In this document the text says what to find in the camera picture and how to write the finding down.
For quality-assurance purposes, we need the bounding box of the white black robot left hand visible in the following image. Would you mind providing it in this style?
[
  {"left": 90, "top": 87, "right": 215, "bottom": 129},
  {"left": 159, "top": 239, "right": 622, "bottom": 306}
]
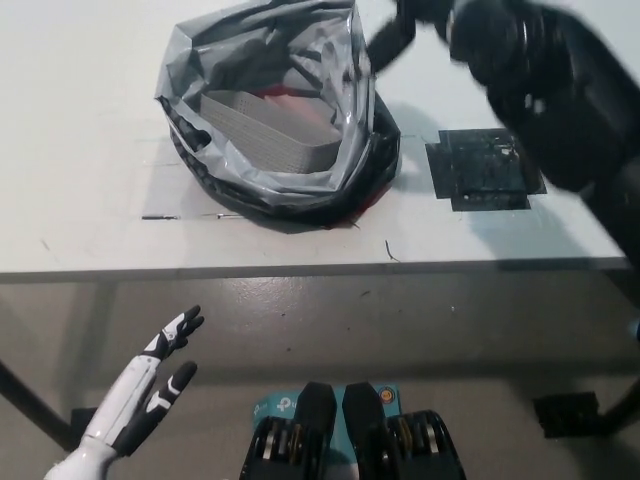
[{"left": 79, "top": 304, "right": 206, "bottom": 459}]

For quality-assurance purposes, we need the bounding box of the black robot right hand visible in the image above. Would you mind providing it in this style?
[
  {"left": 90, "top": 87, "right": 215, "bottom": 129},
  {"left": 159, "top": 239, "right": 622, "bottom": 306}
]
[{"left": 367, "top": 0, "right": 461, "bottom": 76}]

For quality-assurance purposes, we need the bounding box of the grey perforated rectangular container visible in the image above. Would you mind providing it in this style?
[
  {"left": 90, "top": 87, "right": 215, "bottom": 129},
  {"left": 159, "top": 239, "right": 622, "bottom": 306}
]
[{"left": 199, "top": 89, "right": 341, "bottom": 176}]

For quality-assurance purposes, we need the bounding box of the bin with grey bag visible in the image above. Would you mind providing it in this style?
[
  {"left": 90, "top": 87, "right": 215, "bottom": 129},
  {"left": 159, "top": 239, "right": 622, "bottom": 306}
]
[{"left": 152, "top": 0, "right": 403, "bottom": 236}]

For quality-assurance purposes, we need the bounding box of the teal tp-link box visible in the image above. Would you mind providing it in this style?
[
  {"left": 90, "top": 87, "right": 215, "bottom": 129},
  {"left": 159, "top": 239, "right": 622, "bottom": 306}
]
[{"left": 251, "top": 383, "right": 401, "bottom": 456}]

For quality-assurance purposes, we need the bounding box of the black tape patch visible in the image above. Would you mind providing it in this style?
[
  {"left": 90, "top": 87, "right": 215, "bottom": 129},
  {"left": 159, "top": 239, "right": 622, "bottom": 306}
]
[{"left": 424, "top": 128, "right": 547, "bottom": 214}]

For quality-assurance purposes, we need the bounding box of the robot left black body block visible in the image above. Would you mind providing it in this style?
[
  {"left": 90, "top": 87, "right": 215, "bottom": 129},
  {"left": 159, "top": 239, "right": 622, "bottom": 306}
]
[{"left": 239, "top": 382, "right": 337, "bottom": 480}]

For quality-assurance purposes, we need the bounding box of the clear tape patch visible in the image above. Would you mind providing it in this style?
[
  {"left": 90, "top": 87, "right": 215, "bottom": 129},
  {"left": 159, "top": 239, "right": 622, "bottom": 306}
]
[{"left": 142, "top": 137, "right": 226, "bottom": 221}]

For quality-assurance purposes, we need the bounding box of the black floor foot plate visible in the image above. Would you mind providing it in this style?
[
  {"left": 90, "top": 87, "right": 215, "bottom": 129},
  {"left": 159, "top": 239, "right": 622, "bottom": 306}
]
[{"left": 532, "top": 392, "right": 601, "bottom": 441}]

